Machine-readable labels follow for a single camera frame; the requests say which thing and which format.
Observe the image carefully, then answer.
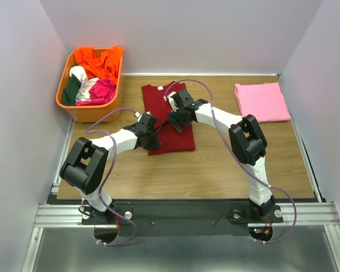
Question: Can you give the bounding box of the dark red t shirt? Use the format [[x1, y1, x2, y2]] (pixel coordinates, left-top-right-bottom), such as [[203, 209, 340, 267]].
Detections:
[[141, 82, 196, 156]]

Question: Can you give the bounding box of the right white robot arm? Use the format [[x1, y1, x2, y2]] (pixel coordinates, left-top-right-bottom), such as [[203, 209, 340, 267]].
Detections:
[[167, 99, 275, 221]]

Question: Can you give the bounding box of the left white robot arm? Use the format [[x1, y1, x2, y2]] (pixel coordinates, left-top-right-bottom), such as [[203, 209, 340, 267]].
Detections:
[[59, 122, 160, 225]]

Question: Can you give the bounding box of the orange plastic laundry basket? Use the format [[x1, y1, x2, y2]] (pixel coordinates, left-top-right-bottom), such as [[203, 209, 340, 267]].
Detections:
[[55, 53, 123, 123]]

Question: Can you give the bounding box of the magenta t shirt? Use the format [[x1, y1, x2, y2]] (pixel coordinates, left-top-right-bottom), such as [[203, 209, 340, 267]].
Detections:
[[75, 78, 117, 106]]

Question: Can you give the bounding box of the white t shirt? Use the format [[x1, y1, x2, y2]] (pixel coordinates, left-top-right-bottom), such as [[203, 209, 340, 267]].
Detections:
[[69, 65, 99, 102]]

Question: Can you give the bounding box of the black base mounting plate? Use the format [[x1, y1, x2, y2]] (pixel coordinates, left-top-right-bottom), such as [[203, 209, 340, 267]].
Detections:
[[78, 199, 283, 237]]

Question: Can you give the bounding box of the folded pink t shirt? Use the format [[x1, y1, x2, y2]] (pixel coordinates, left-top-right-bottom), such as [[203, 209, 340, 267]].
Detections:
[[235, 83, 291, 122]]

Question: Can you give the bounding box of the orange t shirt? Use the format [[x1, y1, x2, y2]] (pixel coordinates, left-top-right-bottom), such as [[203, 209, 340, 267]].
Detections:
[[73, 46, 124, 84]]

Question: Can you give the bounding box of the dark green t shirt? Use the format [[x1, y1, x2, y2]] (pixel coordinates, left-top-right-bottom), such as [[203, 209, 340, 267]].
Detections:
[[62, 76, 82, 106]]

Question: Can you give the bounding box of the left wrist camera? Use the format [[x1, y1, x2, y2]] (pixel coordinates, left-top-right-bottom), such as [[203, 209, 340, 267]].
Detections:
[[135, 112, 158, 134]]

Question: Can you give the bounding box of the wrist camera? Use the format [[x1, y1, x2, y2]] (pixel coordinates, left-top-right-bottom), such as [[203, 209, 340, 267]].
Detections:
[[165, 89, 195, 111], [135, 112, 158, 134]]

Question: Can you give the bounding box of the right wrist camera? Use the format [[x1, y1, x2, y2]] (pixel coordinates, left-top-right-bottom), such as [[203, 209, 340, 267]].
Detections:
[[165, 89, 195, 111]]

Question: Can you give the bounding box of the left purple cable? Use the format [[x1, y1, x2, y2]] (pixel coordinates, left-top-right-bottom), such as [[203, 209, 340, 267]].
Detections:
[[86, 107, 138, 247]]

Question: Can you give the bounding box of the aluminium frame rail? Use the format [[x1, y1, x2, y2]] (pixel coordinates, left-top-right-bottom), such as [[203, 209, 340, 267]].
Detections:
[[21, 75, 340, 272]]

